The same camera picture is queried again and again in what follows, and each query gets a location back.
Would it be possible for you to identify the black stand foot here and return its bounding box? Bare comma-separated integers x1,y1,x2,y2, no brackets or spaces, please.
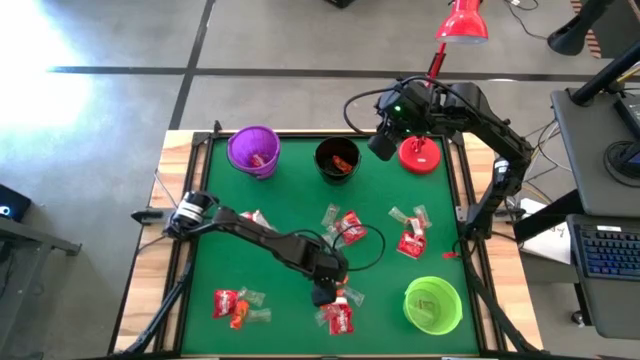
547,0,617,57

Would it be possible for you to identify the green felt table mat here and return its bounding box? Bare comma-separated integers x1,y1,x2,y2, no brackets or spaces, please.
180,135,480,356

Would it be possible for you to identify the red desk lamp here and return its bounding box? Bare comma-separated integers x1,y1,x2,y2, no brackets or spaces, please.
398,0,490,175

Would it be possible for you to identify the black backlit keyboard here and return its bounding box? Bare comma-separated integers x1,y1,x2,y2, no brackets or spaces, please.
569,222,640,281

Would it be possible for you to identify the green bucket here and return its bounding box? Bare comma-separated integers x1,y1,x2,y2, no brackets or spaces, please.
402,275,464,336

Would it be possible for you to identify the black left camera cable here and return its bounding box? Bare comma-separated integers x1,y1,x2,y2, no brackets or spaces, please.
343,223,387,273

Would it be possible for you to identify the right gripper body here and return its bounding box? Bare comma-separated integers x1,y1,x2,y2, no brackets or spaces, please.
377,82,446,136

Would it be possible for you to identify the white paper sheet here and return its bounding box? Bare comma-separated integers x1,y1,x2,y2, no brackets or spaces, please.
519,197,574,266

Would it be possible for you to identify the purple face bucket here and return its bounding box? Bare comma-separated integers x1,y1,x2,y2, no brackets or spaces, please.
226,124,282,180

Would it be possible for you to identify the black right camera cable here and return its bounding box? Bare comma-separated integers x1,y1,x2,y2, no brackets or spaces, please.
342,74,426,136

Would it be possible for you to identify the black camera cable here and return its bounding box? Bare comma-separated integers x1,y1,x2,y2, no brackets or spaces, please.
343,223,387,273
342,74,426,136

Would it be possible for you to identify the black bucket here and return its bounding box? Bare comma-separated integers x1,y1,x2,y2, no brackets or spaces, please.
313,135,362,186

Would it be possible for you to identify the black box with blue light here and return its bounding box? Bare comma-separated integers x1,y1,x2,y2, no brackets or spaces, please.
0,183,33,224

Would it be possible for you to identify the black round pad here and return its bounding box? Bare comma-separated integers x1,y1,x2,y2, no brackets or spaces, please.
602,139,640,189

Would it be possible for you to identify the black frame strut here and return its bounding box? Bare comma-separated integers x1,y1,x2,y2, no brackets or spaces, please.
119,249,199,357
462,244,544,357

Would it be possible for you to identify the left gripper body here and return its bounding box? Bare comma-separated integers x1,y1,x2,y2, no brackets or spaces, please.
299,242,350,284

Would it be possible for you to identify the black monitor pole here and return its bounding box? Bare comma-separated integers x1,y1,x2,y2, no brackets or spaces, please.
571,39,640,107

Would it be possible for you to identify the grey keyboard shelf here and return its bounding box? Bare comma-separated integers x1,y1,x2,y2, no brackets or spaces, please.
566,213,640,341

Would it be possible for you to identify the grey monitor shelf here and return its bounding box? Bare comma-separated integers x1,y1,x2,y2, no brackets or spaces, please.
549,87,640,219

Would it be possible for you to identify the black cart bar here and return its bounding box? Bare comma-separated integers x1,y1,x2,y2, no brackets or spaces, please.
512,189,586,241

